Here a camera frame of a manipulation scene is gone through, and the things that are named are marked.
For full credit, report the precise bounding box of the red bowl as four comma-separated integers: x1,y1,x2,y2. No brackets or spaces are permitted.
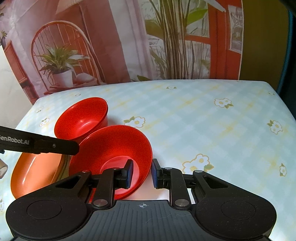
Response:
54,97,108,144
69,125,152,200

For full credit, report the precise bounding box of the printed room backdrop cloth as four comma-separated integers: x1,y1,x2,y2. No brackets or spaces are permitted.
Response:
1,1,244,103

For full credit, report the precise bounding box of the orange square plate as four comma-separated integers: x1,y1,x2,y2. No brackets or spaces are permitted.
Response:
11,153,68,199

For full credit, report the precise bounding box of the teal curtain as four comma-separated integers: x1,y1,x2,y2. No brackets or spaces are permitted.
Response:
276,9,295,95

